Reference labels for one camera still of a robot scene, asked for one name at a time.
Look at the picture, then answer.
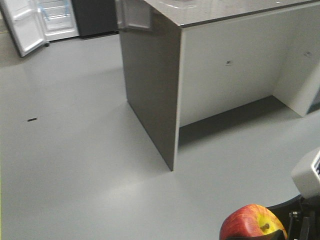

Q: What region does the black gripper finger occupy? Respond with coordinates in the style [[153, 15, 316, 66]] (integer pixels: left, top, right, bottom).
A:
[[228, 230, 286, 240]]

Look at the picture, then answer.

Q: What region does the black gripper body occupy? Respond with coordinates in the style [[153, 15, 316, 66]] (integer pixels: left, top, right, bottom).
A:
[[268, 195, 320, 240]]

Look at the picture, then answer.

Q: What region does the red yellow apple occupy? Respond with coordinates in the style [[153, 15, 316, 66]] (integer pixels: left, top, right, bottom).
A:
[[219, 204, 288, 240]]

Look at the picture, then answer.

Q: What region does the fridge door with white liner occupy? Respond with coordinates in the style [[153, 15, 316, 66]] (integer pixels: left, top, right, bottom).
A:
[[0, 0, 47, 58]]

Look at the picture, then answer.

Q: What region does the dark grey fridge body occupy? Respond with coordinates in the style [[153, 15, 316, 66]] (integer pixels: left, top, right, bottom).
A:
[[36, 0, 118, 42]]

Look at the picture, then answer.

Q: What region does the grey kitchen island table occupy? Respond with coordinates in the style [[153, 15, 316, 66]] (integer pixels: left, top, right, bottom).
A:
[[115, 0, 320, 170]]

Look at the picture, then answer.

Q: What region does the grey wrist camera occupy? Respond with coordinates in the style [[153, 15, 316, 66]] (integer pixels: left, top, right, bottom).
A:
[[291, 147, 320, 199]]

